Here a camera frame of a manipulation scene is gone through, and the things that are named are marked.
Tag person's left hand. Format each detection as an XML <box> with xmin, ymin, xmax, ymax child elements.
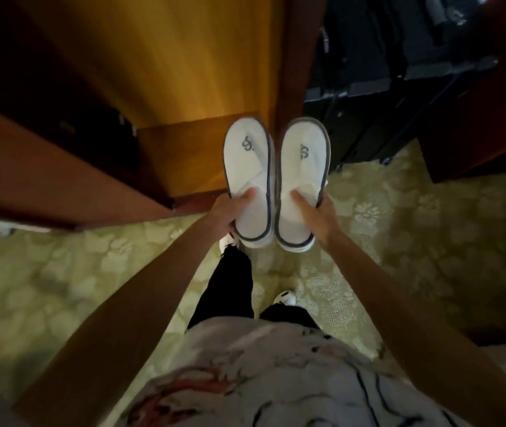
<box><xmin>208</xmin><ymin>188</ymin><xmax>257</xmax><ymax>238</ymax></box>

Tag person's white patterned shirt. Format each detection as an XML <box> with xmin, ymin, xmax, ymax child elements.
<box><xmin>113</xmin><ymin>316</ymin><xmax>471</xmax><ymax>427</ymax></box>

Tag person's black trousers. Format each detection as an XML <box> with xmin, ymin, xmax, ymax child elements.
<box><xmin>186</xmin><ymin>247</ymin><xmax>325</xmax><ymax>334</ymax></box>

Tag wooden wardrobe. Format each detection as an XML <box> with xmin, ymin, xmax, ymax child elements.
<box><xmin>0</xmin><ymin>0</ymin><xmax>329</xmax><ymax>218</ymax></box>

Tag person's right forearm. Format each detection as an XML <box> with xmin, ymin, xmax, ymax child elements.
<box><xmin>324</xmin><ymin>231</ymin><xmax>506</xmax><ymax>427</ymax></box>

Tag white slipper with grey trim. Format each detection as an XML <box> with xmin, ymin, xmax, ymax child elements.
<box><xmin>223</xmin><ymin>116</ymin><xmax>276</xmax><ymax>249</ymax></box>
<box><xmin>273</xmin><ymin>117</ymin><xmax>332</xmax><ymax>253</ymax></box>

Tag black suitcase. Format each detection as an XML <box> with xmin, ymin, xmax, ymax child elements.
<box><xmin>303</xmin><ymin>0</ymin><xmax>502</xmax><ymax>174</ymax></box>

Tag dark wooden furniture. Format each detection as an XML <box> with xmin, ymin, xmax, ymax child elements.
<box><xmin>417</xmin><ymin>0</ymin><xmax>506</xmax><ymax>184</ymax></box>

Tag person's right hand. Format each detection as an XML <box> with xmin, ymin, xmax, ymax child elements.
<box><xmin>289</xmin><ymin>189</ymin><xmax>342</xmax><ymax>252</ymax></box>

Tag person's left forearm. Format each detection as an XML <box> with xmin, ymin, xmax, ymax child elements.
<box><xmin>13</xmin><ymin>218</ymin><xmax>231</xmax><ymax>427</ymax></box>

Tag wooden wardrobe door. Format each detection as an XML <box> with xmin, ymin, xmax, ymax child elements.
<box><xmin>0</xmin><ymin>97</ymin><xmax>178</xmax><ymax>231</ymax></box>

